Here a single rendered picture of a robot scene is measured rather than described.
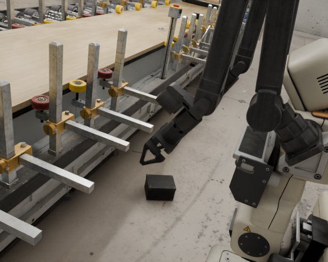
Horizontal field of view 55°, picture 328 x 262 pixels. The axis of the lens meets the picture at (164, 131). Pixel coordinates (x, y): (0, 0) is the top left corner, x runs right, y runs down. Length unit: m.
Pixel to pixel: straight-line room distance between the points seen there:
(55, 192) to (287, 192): 1.39
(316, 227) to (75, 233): 1.34
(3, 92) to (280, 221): 0.94
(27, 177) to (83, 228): 0.83
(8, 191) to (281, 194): 0.93
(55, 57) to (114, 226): 1.20
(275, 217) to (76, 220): 1.34
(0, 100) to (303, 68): 0.86
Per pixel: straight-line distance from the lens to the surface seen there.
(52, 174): 1.13
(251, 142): 1.05
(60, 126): 1.33
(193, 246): 2.06
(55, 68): 1.22
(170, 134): 0.83
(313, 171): 0.82
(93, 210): 2.15
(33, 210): 1.93
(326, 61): 0.86
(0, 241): 1.81
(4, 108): 1.08
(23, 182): 1.27
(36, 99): 1.40
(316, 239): 1.18
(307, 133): 0.77
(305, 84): 0.88
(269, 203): 1.06
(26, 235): 0.93
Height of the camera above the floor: 1.51
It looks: 29 degrees down
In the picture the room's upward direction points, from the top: 12 degrees clockwise
